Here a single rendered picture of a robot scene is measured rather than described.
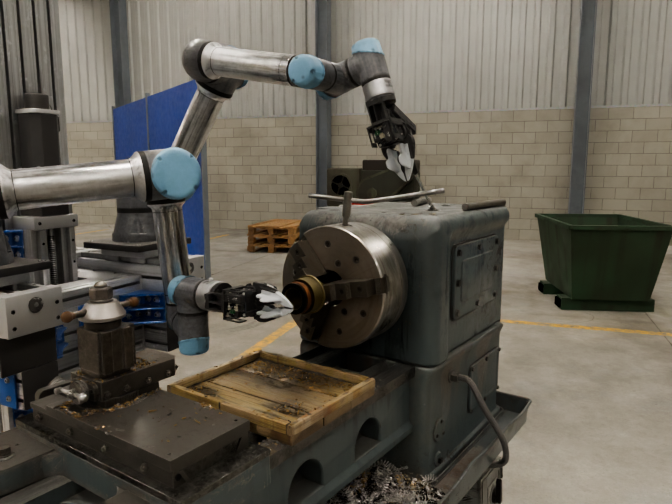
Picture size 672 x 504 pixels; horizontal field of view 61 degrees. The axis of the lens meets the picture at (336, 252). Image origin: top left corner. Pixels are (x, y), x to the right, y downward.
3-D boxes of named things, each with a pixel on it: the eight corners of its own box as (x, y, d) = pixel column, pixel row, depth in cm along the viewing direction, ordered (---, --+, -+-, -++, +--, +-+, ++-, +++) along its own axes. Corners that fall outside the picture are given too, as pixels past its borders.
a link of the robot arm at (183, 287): (189, 303, 148) (188, 271, 147) (219, 309, 142) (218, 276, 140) (165, 309, 141) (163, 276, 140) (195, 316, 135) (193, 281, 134)
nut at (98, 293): (105, 297, 103) (103, 278, 102) (118, 300, 100) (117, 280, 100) (84, 301, 99) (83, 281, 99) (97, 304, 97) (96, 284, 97)
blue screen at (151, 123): (95, 250, 944) (86, 104, 909) (144, 246, 987) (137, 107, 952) (173, 297, 603) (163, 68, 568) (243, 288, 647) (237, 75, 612)
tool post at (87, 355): (116, 361, 107) (113, 309, 106) (140, 369, 103) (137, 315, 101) (79, 372, 101) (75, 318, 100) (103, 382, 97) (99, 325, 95)
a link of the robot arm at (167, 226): (132, 152, 147) (158, 331, 156) (138, 151, 137) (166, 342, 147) (177, 148, 152) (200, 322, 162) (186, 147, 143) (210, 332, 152)
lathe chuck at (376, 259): (298, 323, 162) (306, 214, 156) (394, 355, 145) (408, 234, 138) (278, 330, 155) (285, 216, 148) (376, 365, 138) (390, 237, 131)
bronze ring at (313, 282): (302, 270, 141) (277, 276, 133) (332, 275, 135) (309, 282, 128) (302, 307, 142) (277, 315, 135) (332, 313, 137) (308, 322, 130)
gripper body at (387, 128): (371, 150, 141) (358, 104, 141) (388, 151, 148) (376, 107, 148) (397, 139, 136) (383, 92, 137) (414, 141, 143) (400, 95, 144)
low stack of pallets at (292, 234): (274, 242, 1042) (273, 218, 1036) (318, 244, 1020) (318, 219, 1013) (245, 252, 923) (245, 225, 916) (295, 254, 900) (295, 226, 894)
